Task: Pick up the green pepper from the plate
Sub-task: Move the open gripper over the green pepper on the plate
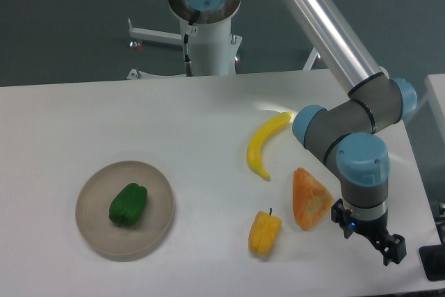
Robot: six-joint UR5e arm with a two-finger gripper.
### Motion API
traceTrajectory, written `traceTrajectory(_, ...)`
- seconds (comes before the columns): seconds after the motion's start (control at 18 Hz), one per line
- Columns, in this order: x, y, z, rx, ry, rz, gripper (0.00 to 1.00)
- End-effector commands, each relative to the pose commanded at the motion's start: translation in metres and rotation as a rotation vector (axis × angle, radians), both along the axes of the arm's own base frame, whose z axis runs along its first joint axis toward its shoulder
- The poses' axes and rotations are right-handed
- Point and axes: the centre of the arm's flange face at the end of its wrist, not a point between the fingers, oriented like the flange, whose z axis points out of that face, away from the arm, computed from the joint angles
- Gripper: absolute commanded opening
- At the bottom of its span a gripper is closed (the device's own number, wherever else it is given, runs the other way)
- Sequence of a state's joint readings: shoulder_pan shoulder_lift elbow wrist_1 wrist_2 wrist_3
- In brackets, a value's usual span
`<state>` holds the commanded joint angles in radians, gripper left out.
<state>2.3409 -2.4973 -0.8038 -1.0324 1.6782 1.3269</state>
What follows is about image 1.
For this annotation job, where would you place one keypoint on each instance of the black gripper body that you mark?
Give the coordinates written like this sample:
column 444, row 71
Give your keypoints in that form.
column 370, row 223

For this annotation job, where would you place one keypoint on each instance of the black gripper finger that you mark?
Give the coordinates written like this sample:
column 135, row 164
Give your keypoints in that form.
column 391, row 246
column 343, row 217

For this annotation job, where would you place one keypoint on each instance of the green toy bell pepper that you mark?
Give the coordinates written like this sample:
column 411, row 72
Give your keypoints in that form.
column 128, row 205

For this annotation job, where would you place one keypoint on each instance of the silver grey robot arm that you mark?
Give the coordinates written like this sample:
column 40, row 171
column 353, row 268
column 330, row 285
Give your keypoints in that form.
column 343, row 139

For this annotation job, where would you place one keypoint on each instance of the yellow toy bell pepper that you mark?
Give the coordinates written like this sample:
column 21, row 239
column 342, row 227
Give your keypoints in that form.
column 263, row 233

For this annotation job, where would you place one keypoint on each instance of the beige round plate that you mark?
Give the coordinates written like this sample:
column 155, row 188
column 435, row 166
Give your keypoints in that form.
column 124, row 244

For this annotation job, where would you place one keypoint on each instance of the orange toy bread slice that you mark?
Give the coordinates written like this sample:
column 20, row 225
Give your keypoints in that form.
column 311, row 199

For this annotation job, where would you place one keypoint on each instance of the black device at right edge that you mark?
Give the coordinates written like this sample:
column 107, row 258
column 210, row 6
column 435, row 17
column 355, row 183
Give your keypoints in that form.
column 432, row 259

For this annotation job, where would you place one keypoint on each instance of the yellow toy banana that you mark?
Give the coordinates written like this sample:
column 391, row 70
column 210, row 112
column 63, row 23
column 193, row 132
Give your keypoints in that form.
column 268, row 129

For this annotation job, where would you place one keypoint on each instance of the white side table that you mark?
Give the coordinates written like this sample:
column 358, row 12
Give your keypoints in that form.
column 435, row 98

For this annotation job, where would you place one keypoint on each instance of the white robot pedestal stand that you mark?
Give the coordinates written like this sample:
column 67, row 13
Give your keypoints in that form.
column 244, row 36

